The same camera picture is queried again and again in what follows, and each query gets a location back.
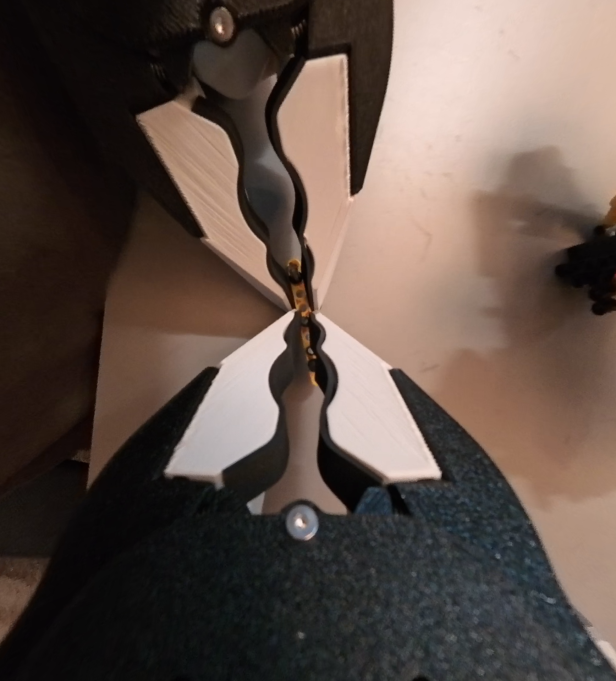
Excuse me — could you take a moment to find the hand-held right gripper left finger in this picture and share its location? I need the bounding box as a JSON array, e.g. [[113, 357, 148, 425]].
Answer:
[[163, 310, 295, 514]]

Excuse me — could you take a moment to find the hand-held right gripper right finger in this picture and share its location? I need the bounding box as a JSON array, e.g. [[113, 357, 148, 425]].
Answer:
[[310, 312, 443, 515]]

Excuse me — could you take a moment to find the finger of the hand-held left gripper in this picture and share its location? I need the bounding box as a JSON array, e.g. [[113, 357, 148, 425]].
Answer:
[[266, 52, 357, 311], [137, 97, 301, 310]]

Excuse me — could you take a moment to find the yellow perforated toy beam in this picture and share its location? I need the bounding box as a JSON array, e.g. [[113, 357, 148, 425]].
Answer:
[[286, 259, 320, 388]]

